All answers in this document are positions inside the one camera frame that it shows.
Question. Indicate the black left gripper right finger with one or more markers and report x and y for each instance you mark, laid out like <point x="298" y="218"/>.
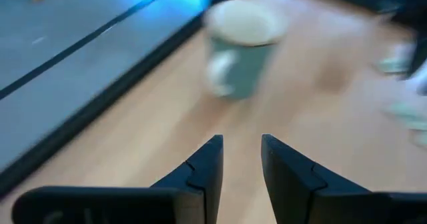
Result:
<point x="287" y="180"/>

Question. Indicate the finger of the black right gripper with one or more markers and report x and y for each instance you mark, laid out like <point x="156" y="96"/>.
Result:
<point x="419" y="54"/>

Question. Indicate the teal ceramic mug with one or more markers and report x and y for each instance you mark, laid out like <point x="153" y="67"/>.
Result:
<point x="243" y="67"/>

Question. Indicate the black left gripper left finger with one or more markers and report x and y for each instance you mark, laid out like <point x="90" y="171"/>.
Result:
<point x="208" y="170"/>

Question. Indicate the pale green Stevia packet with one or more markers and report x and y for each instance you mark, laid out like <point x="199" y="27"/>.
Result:
<point x="393" y="61"/>
<point x="405" y="115"/>

